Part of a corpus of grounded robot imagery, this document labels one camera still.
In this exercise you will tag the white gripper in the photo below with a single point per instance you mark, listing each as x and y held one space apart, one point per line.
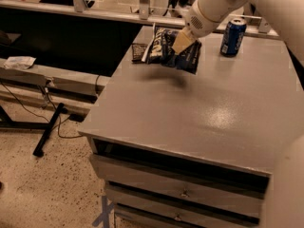
199 25

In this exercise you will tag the blue Kettle chip bag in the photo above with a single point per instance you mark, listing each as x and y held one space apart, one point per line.
160 51

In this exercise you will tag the dark rxbar chocolate bar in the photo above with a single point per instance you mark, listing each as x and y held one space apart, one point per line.
138 51

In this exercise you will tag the blue soda can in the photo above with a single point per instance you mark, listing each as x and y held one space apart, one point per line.
233 36

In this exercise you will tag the upper grey drawer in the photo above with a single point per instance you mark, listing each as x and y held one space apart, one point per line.
134 175

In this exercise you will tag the grey drawer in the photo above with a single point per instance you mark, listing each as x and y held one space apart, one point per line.
134 175
161 211

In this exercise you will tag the grey side bench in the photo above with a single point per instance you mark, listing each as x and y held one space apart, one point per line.
77 90

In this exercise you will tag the white crumpled cloth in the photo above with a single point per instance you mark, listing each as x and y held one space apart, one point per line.
19 62

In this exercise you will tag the lower grey drawer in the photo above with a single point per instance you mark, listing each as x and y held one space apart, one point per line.
161 211

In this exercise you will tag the black metal table leg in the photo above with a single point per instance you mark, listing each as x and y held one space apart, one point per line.
38 151

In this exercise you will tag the blue floor tape cross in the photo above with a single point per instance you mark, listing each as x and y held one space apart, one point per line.
103 218

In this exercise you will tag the metal railing frame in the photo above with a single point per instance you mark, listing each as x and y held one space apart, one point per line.
166 13

